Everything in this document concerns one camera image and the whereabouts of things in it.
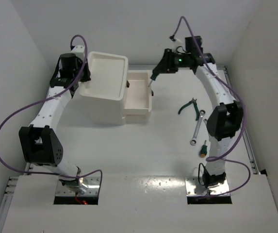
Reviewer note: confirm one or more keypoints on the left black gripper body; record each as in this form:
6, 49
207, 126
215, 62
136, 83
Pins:
85, 75

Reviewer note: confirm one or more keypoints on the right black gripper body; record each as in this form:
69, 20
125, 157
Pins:
177, 61

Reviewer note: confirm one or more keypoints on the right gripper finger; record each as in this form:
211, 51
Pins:
159, 69
162, 63

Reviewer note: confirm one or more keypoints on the green handled screwdriver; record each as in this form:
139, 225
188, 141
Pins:
152, 78

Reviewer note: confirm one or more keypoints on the white drawer cabinet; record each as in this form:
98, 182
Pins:
102, 99

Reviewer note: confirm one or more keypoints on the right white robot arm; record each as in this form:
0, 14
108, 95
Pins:
227, 115

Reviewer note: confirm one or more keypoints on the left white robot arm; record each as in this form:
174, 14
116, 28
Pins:
39, 142

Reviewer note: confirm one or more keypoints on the long silver ratchet wrench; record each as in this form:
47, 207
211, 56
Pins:
194, 138

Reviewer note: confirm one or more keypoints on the green orange stubby screwdriver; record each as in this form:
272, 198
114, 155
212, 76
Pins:
203, 150

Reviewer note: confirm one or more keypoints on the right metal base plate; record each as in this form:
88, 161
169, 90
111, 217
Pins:
195, 189

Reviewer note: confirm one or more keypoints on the metal base plate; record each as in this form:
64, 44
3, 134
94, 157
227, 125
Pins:
195, 189
83, 187

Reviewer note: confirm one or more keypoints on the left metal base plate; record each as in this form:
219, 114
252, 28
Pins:
83, 187

